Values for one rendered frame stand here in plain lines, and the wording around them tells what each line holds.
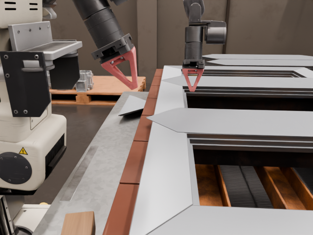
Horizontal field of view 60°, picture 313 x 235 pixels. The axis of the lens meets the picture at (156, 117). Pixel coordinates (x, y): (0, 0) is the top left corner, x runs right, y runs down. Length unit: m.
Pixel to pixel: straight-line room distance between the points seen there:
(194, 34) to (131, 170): 0.49
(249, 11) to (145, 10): 1.63
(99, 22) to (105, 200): 0.44
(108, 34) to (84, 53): 4.30
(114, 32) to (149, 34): 3.92
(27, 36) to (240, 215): 0.63
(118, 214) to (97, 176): 0.37
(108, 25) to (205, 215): 0.35
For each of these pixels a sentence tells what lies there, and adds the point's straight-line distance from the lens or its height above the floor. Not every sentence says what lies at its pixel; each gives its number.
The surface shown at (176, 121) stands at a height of 0.85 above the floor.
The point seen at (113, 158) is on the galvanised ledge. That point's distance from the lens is 0.91.
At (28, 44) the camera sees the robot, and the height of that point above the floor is 1.05.
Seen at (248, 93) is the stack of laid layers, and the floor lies 0.83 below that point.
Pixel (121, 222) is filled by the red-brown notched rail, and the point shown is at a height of 0.83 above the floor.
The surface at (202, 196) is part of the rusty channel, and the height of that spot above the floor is 0.68.
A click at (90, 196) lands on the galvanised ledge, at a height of 0.68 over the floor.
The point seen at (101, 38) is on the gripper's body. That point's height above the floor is 1.08.
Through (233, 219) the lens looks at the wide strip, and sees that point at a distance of 0.43.
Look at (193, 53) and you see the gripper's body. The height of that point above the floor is 1.01.
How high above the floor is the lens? 1.13
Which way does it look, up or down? 22 degrees down
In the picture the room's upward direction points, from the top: straight up
